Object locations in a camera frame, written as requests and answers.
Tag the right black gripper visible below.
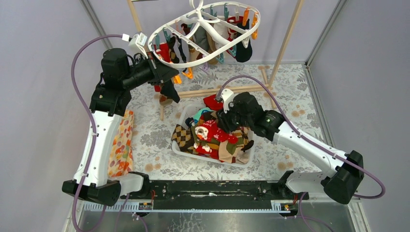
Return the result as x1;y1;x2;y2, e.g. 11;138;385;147
215;100;252;135

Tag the red snowflake christmas sock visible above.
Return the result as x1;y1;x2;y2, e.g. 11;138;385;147
192;120;238;160

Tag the white round clip hanger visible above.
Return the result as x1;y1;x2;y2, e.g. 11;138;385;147
147;0;261;70

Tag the dark navy sock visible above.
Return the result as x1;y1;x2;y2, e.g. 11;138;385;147
235;19;252;63

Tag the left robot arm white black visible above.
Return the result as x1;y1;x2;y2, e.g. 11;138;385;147
62;48;179;206

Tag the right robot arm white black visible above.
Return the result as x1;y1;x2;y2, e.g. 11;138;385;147
216;89;364;204

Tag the red hanging sock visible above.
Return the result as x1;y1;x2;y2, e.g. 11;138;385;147
154;43;171;62

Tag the red sock behind basket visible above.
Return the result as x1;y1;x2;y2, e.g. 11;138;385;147
203;94;223;111

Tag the patchwork brown green sock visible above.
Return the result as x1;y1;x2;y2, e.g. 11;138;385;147
218;127;254;165

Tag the white laundry basket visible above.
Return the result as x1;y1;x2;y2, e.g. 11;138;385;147
171;103;256;168

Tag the floral grey table mat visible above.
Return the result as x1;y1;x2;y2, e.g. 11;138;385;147
128;64;323;180

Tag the brown argyle sock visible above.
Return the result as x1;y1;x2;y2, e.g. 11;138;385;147
171;124;194;154

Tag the orange leaf patterned cloth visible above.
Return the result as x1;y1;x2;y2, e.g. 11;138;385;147
108;110;134;177

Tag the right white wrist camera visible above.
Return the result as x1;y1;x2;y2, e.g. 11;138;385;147
215;88;235;113

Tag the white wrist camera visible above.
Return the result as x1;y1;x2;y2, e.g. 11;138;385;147
215;88;235;113
121;32;148;58

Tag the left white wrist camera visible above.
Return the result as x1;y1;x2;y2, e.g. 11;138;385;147
121;32;148;58

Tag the wooden drying rack frame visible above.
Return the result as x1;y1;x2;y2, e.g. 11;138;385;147
127;0;306;122

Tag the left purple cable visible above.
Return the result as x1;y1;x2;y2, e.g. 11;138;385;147
70;34;130;232

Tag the purple cable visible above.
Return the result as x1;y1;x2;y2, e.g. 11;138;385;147
216;74;386;232
70;34;130;232

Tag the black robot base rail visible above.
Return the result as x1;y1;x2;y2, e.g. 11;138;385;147
130;180;309;210

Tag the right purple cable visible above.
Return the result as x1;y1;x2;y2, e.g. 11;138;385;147
216;74;386;232

